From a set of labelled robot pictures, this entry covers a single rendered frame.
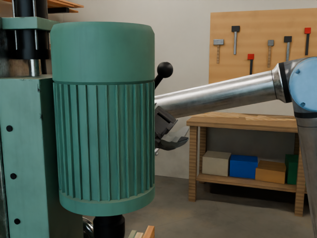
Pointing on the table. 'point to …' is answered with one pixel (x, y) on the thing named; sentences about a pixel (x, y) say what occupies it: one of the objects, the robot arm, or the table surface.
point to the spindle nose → (109, 226)
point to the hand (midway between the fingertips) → (158, 119)
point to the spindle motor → (104, 115)
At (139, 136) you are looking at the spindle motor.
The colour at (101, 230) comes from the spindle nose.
